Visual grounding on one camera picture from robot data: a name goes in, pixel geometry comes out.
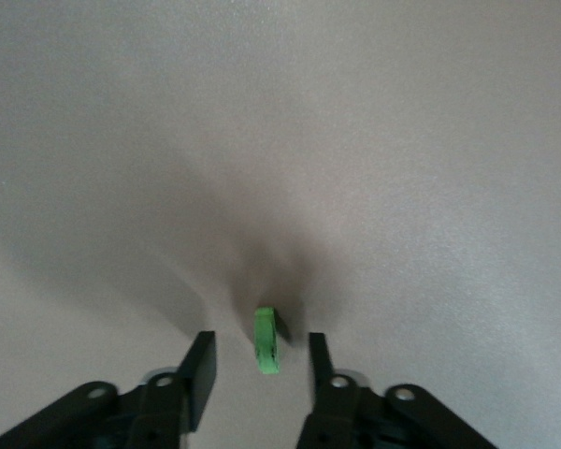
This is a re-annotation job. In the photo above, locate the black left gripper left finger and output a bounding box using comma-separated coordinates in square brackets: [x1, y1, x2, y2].
[0, 330, 216, 449]

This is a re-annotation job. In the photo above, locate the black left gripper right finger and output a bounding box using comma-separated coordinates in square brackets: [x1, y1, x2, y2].
[294, 332, 495, 449]

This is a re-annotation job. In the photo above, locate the dark green foam letter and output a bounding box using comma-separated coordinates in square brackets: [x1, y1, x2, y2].
[253, 307, 280, 376]

